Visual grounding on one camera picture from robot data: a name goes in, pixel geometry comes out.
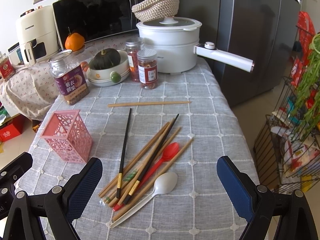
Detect light bamboo chopstick green print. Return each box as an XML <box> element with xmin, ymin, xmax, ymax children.
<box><xmin>101</xmin><ymin>122</ymin><xmax>181</xmax><ymax>207</ymax></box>

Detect pink perforated utensil basket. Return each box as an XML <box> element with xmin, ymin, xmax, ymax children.
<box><xmin>40</xmin><ymin>109</ymin><xmax>93</xmax><ymax>163</ymax></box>

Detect white plastic spoon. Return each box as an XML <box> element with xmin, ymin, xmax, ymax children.
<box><xmin>110</xmin><ymin>172</ymin><xmax>178</xmax><ymax>228</ymax></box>

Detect red plastic spoon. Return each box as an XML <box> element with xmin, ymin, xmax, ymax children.
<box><xmin>113</xmin><ymin>142</ymin><xmax>181</xmax><ymax>212</ymax></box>

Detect brown wooden chopstick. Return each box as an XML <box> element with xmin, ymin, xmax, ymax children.
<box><xmin>98</xmin><ymin>122</ymin><xmax>169</xmax><ymax>198</ymax></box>
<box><xmin>117</xmin><ymin>117</ymin><xmax>176</xmax><ymax>207</ymax></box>

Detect lone wooden chopstick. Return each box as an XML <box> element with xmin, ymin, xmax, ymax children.
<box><xmin>107</xmin><ymin>101</ymin><xmax>191</xmax><ymax>108</ymax></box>

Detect black chopstick gold band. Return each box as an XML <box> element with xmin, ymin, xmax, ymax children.
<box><xmin>116</xmin><ymin>108</ymin><xmax>132</xmax><ymax>199</ymax></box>

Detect red cardboard box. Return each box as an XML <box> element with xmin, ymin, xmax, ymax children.
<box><xmin>0</xmin><ymin>115</ymin><xmax>25</xmax><ymax>142</ymax></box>

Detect floral white cloth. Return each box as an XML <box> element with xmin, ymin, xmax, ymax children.
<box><xmin>1</xmin><ymin>33</ymin><xmax>138</xmax><ymax>120</ymax></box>

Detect small red tin jar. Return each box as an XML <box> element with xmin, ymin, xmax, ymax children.
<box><xmin>0</xmin><ymin>53</ymin><xmax>15</xmax><ymax>81</ymax></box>

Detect green leafy vegetables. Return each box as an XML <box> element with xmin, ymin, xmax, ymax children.
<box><xmin>292</xmin><ymin>34</ymin><xmax>319</xmax><ymax>141</ymax></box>

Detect purple label nut jar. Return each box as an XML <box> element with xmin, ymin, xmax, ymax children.
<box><xmin>48</xmin><ymin>49</ymin><xmax>89</xmax><ymax>105</ymax></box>

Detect grey checked tablecloth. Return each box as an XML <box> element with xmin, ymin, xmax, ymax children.
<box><xmin>15</xmin><ymin>55</ymin><xmax>261</xmax><ymax>240</ymax></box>

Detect clear glass jar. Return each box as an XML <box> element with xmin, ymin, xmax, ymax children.
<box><xmin>73</xmin><ymin>46</ymin><xmax>98</xmax><ymax>73</ymax></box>

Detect cream air fryer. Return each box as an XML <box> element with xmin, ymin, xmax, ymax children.
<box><xmin>19</xmin><ymin>5</ymin><xmax>59</xmax><ymax>66</ymax></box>

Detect orange tangerine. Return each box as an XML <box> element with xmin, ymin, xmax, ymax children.
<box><xmin>65</xmin><ymin>28</ymin><xmax>85</xmax><ymax>51</ymax></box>

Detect green kabocha squash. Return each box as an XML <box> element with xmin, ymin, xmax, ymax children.
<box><xmin>89</xmin><ymin>48</ymin><xmax>121</xmax><ymax>70</ymax></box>

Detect red label dried fruit jar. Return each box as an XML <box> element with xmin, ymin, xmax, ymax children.
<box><xmin>137</xmin><ymin>49</ymin><xmax>158</xmax><ymax>89</ymax></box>

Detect goji berry jar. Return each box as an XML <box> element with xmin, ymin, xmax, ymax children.
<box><xmin>126</xmin><ymin>37</ymin><xmax>144</xmax><ymax>82</ymax></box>

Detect black microwave oven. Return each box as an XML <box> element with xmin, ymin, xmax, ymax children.
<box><xmin>53</xmin><ymin>0</ymin><xmax>144</xmax><ymax>48</ymax></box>

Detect dark grey refrigerator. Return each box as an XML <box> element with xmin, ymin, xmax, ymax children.
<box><xmin>178</xmin><ymin>0</ymin><xmax>301</xmax><ymax>106</ymax></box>

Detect white electric cooking pot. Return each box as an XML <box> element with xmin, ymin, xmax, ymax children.
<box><xmin>136</xmin><ymin>17</ymin><xmax>254</xmax><ymax>74</ymax></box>

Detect black wire rack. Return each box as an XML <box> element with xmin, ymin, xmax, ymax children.
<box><xmin>253</xmin><ymin>27</ymin><xmax>319</xmax><ymax>193</ymax></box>

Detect white bowl green handle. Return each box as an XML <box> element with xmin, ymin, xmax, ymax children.
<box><xmin>86</xmin><ymin>50</ymin><xmax>130</xmax><ymax>87</ymax></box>

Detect woven rope basket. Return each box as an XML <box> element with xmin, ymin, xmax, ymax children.
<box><xmin>131</xmin><ymin>0</ymin><xmax>180</xmax><ymax>22</ymax></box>

